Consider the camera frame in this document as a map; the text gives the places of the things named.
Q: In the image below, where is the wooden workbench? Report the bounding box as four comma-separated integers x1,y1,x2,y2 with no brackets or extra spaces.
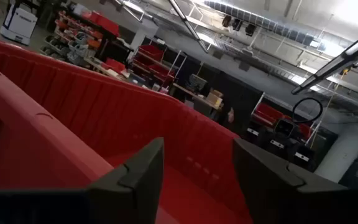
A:
172,82,224,112

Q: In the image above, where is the overhead frame light bar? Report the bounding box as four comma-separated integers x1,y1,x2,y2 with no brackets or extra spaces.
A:
167,0,209,54
291,26,358,95

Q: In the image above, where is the red ribbed plastic bin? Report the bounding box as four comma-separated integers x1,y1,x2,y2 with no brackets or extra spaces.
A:
0,35,254,224

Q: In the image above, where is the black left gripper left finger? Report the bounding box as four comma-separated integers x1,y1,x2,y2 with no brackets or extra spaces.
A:
87,137,165,224

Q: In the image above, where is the storage rack with small bins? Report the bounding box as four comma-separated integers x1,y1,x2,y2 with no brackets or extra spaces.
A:
40,2,121,67

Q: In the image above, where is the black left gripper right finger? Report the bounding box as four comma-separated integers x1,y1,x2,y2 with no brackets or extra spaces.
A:
232,138,348,224

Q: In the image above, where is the cardboard box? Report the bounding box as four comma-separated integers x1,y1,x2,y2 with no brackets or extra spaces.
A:
205,89,224,108

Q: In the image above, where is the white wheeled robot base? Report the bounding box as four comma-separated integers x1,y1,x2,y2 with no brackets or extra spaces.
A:
0,4,39,46

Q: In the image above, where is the grey concrete pillar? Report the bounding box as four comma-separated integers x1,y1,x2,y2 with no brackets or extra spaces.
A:
314,124,358,183

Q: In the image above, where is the black stage light cluster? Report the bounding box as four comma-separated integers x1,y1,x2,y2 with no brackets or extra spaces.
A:
221,14,257,37

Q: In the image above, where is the black looped cable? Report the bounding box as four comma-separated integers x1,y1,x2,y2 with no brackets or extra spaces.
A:
291,97,324,124

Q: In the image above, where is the white rack with red bins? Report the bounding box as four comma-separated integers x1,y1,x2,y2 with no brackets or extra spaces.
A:
249,93,314,141
130,43,188,90

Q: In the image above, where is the ribbed ceiling air duct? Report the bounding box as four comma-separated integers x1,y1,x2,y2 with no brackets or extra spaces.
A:
203,0,323,47

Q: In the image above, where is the dark computer monitor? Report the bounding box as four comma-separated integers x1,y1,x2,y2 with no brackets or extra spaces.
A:
188,73,208,93

